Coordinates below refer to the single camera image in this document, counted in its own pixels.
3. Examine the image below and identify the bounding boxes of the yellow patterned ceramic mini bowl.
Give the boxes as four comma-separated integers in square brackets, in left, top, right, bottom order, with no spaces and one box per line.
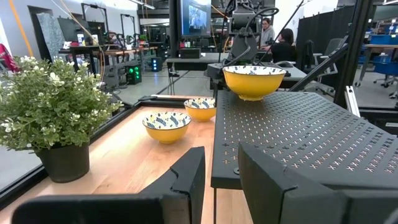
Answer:
[222,65,287,102]
[142,111,192,144]
[183,98,217,123]

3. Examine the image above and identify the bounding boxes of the wooden workbench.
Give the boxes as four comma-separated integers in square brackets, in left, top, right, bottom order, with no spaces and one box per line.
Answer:
[58,45,159,78]

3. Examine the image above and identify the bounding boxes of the black wall monitor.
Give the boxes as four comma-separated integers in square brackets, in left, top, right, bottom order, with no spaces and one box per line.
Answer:
[177,0,214,39]

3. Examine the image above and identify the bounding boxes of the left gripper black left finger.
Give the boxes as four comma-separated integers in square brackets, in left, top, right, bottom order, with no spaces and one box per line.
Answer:
[11,146,206,224]

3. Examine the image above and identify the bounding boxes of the black partition screen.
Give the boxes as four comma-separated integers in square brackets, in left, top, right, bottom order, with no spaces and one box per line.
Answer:
[297,6,354,63]

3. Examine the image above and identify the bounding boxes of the orange hanging strap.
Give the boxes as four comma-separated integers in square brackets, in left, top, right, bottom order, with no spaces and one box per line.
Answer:
[8,0,34,57]

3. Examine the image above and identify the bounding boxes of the grey office chair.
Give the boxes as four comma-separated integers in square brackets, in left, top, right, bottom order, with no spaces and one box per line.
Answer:
[306,37,346,77]

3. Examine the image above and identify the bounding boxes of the green-lit black device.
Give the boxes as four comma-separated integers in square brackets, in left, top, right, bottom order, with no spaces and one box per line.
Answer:
[125,63,143,85]

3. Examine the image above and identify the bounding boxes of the potted artificial green plant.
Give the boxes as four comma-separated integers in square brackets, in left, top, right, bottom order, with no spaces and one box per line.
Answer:
[0,55,124,184]

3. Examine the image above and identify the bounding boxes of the black perforated metal rack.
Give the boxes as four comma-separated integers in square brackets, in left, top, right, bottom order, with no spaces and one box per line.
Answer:
[210,90,398,224]

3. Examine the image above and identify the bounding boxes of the person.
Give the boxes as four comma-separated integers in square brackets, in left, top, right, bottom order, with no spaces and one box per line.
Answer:
[259,17,277,47]
[269,27,299,63]

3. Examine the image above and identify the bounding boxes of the blue storage bins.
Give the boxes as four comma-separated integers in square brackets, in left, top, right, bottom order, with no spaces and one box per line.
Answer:
[369,33,398,46]

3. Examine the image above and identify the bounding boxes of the silver aluminium profile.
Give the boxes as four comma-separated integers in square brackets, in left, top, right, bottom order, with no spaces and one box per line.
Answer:
[343,85,362,118]

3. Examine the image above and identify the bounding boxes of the grey leaning panel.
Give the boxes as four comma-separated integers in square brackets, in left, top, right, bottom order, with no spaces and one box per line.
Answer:
[35,12,67,63]

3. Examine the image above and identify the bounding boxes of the red fabric object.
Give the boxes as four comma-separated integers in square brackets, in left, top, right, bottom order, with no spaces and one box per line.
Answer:
[0,43,20,74]

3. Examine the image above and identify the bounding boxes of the black box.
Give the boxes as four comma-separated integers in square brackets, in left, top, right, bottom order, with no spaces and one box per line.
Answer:
[179,47,202,60]

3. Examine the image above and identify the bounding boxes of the blue chair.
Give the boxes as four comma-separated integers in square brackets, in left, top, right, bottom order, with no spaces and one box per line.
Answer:
[372,54,398,90]

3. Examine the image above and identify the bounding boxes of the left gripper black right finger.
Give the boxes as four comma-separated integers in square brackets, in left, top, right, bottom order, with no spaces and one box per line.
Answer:
[238,141,398,224]

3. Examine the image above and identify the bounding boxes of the blue-lit black device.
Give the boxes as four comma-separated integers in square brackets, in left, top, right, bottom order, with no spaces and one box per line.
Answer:
[150,57,163,72]

